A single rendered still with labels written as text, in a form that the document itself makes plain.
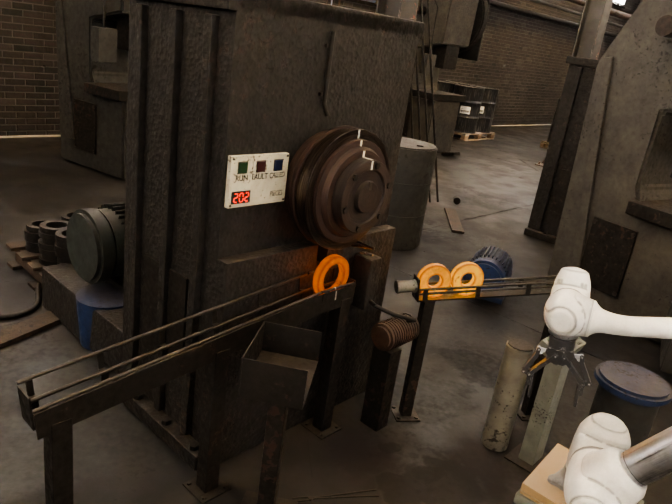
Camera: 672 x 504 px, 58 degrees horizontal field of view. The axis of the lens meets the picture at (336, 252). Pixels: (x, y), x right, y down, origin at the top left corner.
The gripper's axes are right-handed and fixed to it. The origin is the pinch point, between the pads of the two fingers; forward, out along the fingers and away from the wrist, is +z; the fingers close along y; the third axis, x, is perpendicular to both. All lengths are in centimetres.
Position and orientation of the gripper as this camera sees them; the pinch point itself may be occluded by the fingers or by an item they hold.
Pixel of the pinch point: (552, 396)
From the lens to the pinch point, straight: 204.9
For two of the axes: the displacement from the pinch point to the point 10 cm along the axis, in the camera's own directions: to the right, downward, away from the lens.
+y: 9.4, 1.5, -2.9
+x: 3.2, -2.1, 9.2
